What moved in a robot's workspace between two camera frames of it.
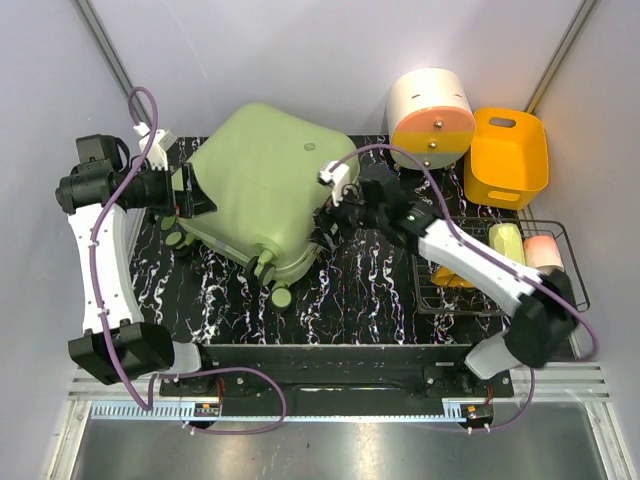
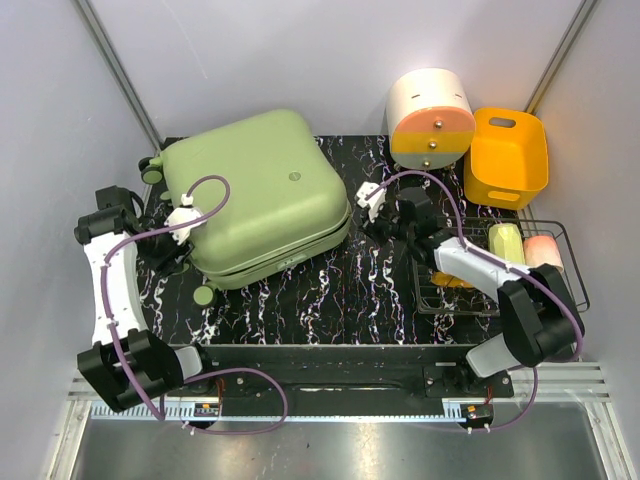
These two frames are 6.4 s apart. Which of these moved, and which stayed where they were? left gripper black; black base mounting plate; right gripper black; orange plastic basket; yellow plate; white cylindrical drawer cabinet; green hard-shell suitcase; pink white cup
Moved: left gripper black; green hard-shell suitcase; right gripper black
Stayed: orange plastic basket; white cylindrical drawer cabinet; yellow plate; black base mounting plate; pink white cup
